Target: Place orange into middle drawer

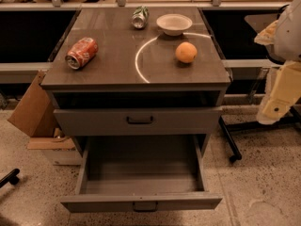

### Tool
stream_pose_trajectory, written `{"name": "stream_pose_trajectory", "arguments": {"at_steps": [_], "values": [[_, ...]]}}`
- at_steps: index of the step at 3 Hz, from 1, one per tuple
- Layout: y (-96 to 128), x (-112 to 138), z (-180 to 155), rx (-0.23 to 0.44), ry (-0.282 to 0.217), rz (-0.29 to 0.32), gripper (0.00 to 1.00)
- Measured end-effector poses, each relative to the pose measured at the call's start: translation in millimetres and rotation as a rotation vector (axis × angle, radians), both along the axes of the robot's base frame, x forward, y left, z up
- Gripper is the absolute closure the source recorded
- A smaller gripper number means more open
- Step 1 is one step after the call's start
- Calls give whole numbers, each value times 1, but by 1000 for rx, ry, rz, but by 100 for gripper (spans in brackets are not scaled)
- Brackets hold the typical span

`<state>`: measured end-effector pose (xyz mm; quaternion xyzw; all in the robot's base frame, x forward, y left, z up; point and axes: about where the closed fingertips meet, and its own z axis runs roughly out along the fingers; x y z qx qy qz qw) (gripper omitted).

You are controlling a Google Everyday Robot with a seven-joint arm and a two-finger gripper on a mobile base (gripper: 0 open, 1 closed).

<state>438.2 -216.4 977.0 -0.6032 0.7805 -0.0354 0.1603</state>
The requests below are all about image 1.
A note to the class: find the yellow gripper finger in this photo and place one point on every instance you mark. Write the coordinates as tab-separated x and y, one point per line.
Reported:
282	91
266	36

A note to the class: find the orange fruit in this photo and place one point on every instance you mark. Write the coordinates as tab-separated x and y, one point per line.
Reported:
186	52

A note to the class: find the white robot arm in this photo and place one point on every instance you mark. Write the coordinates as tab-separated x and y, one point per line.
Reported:
284	35

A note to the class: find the grey drawer cabinet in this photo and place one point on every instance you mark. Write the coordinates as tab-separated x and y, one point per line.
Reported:
137	68

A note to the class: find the open grey lower drawer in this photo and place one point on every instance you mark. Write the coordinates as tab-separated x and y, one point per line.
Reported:
141	174

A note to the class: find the closed grey upper drawer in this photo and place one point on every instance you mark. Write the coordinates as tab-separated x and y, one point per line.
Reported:
133	122

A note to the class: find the black robot stand base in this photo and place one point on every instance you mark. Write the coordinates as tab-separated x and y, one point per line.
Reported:
227	129

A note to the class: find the white bowl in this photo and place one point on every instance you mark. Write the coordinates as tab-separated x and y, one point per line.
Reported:
174	24

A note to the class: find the green soda can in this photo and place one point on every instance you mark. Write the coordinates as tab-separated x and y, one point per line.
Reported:
140	17

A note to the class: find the red soda can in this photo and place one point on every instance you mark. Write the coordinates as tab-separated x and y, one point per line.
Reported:
81	53

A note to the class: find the brown cardboard box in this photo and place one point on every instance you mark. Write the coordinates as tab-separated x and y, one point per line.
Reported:
34	116

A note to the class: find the black chair caster leg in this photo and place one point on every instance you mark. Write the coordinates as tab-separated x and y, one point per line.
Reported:
11	178

